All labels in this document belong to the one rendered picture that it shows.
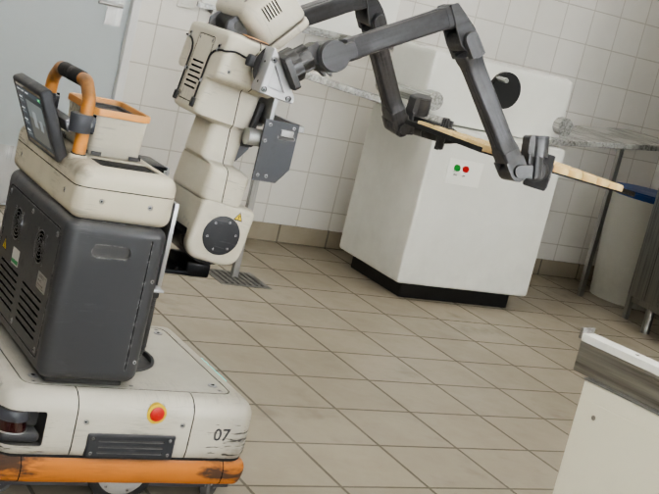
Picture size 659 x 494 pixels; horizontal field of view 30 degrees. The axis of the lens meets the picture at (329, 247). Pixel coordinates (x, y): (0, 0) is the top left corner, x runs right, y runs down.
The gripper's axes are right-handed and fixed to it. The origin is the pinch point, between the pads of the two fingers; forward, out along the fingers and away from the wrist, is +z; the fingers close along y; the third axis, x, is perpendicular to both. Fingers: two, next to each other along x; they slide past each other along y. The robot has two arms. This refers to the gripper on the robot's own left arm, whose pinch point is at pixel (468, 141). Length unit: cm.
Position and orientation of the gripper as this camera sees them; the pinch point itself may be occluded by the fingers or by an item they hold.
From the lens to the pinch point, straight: 385.7
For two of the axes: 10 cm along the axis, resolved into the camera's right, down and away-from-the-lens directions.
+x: -2.6, 0.8, -9.6
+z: 9.2, 3.1, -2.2
